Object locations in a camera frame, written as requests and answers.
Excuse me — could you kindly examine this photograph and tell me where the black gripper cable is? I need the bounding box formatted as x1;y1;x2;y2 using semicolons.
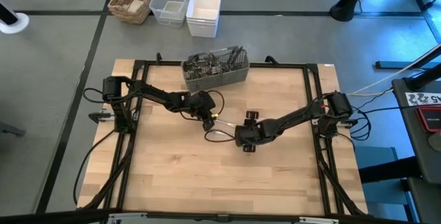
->
204;129;238;143
178;89;225;121

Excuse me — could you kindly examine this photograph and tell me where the white base black pole stand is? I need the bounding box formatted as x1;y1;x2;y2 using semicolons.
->
0;2;30;34

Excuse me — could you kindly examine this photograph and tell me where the white floor cable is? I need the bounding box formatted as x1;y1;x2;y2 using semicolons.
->
351;53;441;96

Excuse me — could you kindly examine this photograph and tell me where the dark grey side table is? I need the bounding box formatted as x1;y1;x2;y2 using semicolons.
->
391;77;441;224

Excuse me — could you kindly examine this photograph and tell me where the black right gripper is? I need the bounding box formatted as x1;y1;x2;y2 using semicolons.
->
236;111;276;153

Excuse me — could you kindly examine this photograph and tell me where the dark blue cable bundle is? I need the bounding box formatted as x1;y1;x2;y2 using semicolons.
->
344;105;373;142

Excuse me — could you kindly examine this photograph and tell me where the red and black device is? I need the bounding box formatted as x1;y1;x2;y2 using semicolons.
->
416;105;441;134

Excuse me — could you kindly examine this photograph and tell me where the grey mesh silverware basket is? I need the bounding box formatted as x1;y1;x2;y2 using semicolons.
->
181;45;250;93

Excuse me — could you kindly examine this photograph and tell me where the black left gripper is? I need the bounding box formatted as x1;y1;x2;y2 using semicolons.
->
189;90;217;132

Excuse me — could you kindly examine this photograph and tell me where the white printed label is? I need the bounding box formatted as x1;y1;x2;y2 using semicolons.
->
405;92;441;107

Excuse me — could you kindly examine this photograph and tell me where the black floor cable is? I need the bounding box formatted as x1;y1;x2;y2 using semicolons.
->
72;127;118;206

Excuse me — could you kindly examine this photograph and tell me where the woven wicker basket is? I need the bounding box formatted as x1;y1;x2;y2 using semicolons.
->
107;0;156;26

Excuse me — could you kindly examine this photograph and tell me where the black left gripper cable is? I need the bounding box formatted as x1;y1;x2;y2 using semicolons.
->
178;89;225;121

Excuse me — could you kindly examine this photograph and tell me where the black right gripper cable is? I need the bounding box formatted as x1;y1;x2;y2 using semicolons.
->
204;129;238;143

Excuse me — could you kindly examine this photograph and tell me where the white plastic bin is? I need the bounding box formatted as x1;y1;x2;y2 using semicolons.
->
185;0;222;39

